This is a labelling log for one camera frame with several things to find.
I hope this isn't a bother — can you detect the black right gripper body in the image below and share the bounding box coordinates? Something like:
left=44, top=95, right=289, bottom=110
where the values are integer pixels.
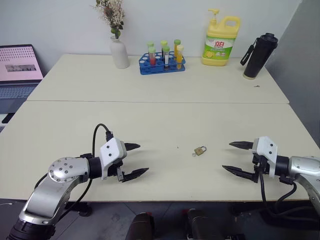
left=251, top=151, right=269, bottom=176

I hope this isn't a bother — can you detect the orange liquid yellow-capped test tube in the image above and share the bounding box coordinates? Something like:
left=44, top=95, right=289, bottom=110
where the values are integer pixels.
left=176, top=44, right=185, bottom=71

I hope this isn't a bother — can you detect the yellow liquid green-capped test tube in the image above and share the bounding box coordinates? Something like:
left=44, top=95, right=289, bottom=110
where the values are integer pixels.
left=173, top=38, right=182, bottom=58

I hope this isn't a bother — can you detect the black table leg base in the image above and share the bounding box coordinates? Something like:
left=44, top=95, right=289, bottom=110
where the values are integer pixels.
left=64, top=201, right=93, bottom=218

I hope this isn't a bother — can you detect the yellow dish soap pump bottle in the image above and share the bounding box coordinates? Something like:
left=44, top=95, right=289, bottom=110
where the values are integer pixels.
left=201, top=8, right=242, bottom=67

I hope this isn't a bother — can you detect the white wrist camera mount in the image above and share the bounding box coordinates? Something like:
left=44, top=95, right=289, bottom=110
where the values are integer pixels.
left=250, top=136, right=280, bottom=176
left=99, top=137, right=129, bottom=181

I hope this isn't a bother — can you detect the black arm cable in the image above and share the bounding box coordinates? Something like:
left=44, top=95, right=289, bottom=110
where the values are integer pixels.
left=59, top=123, right=115, bottom=221
left=258, top=172, right=313, bottom=219

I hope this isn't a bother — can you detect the open laptop with pink screen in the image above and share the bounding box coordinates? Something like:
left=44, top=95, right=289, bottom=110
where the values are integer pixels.
left=0, top=44, right=45, bottom=134

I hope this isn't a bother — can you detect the small brass padlock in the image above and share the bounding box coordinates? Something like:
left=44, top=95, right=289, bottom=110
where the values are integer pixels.
left=193, top=145, right=208, bottom=156

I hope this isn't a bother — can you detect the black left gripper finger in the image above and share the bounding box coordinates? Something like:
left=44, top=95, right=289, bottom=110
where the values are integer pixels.
left=116, top=167, right=150, bottom=183
left=123, top=142, right=142, bottom=152

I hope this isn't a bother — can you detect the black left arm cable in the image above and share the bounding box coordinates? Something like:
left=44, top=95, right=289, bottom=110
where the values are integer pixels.
left=59, top=123, right=115, bottom=221

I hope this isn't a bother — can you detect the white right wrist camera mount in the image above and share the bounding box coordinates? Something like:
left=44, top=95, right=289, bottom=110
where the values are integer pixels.
left=250, top=136, right=280, bottom=176

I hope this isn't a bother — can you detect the white ceramic vase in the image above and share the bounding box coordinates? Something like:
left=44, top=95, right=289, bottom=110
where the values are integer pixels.
left=110, top=35, right=131, bottom=70

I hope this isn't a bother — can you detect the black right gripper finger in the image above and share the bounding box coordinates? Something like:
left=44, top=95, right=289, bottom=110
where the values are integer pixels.
left=221, top=164, right=259, bottom=184
left=228, top=140, right=255, bottom=151

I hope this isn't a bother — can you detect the dark rounded shape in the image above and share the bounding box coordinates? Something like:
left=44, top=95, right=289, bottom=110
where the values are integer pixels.
left=183, top=208, right=216, bottom=240
left=124, top=211, right=156, bottom=240

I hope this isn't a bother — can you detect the clear green-capped test tube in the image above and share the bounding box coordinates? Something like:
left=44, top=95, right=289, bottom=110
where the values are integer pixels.
left=160, top=39, right=169, bottom=59

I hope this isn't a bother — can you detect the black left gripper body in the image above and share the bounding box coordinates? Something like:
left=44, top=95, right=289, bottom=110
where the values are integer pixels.
left=105, top=159, right=124, bottom=180

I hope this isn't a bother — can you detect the black white labelled test tube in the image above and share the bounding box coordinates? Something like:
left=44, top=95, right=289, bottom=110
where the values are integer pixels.
left=162, top=45, right=171, bottom=71

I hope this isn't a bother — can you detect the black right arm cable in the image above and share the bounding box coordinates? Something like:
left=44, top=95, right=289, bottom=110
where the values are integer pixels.
left=258, top=172, right=313, bottom=219

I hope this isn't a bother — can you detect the blue test tube rack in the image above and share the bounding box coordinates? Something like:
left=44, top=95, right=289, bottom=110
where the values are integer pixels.
left=138, top=50, right=187, bottom=76

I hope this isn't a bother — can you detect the red liquid test tube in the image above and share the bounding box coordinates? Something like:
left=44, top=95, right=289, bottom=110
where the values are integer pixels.
left=146, top=41, right=157, bottom=67

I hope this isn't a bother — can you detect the black tumbler with strap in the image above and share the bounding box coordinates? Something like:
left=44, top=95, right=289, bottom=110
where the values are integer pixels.
left=240, top=32, right=279, bottom=81

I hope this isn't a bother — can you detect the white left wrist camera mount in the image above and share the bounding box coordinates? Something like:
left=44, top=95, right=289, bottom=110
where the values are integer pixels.
left=99, top=137, right=129, bottom=181

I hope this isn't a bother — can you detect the dried flower bouquet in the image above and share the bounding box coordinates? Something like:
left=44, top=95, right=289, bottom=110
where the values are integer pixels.
left=95, top=0, right=125, bottom=40

